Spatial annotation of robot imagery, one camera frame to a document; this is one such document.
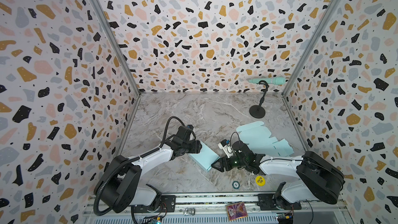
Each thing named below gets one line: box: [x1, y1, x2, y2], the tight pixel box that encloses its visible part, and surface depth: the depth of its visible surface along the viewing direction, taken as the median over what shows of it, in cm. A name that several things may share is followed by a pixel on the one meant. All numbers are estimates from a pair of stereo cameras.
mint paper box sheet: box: [188, 140, 221, 172], surface depth 86 cm
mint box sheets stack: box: [236, 120, 295, 158], surface depth 100 cm
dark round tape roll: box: [232, 180, 240, 190], surface depth 81 cm
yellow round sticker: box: [255, 175, 266, 187], surface depth 83 cm
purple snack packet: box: [225, 201, 248, 221], surface depth 72 cm
